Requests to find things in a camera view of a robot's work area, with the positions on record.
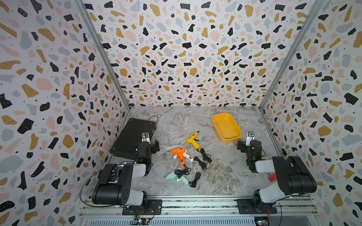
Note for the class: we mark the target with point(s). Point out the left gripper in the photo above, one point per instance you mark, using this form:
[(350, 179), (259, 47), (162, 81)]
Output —
[(152, 149)]

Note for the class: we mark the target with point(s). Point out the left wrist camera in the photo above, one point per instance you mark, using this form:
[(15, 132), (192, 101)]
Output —
[(145, 137)]

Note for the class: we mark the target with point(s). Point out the yellow glue gun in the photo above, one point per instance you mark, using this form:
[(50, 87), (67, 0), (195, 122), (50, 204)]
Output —
[(206, 158)]

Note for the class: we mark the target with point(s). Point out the left corner aluminium post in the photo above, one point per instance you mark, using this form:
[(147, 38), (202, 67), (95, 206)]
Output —
[(99, 47)]

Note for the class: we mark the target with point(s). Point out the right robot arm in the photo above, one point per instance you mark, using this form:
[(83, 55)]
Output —
[(292, 176)]

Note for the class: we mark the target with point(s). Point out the red tape piece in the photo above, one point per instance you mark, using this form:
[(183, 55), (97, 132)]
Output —
[(273, 177)]

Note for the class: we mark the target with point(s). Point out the mint green glue gun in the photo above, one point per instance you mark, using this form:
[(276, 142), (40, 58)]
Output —
[(179, 175)]

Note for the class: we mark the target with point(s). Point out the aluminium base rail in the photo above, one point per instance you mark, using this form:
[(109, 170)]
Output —
[(211, 210)]

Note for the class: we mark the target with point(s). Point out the corner aluminium post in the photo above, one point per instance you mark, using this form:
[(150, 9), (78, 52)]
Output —
[(99, 47), (294, 48)]

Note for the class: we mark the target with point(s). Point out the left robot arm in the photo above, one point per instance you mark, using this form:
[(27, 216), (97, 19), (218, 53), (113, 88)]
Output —
[(115, 180)]

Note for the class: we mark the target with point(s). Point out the yellow storage box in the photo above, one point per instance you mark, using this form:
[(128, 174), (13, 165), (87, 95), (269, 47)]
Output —
[(226, 127)]

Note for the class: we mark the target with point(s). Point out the orange glue gun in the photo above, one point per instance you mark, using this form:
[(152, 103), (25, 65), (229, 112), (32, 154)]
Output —
[(178, 153)]

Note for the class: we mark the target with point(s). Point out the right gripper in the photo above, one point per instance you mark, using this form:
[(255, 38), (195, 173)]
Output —
[(243, 146)]

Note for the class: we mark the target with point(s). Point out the right corner aluminium post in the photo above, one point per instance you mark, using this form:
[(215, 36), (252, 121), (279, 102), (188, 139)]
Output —
[(294, 48)]

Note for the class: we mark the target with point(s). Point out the black flat case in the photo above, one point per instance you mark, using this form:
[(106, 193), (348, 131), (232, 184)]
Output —
[(130, 137)]

